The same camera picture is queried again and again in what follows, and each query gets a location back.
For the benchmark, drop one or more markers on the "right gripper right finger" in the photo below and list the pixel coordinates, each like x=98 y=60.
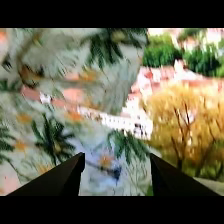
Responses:
x=171 y=181

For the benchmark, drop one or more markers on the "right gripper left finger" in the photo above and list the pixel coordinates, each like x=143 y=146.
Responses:
x=61 y=180

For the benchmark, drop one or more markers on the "palm print shirt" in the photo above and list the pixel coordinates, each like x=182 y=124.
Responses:
x=66 y=100

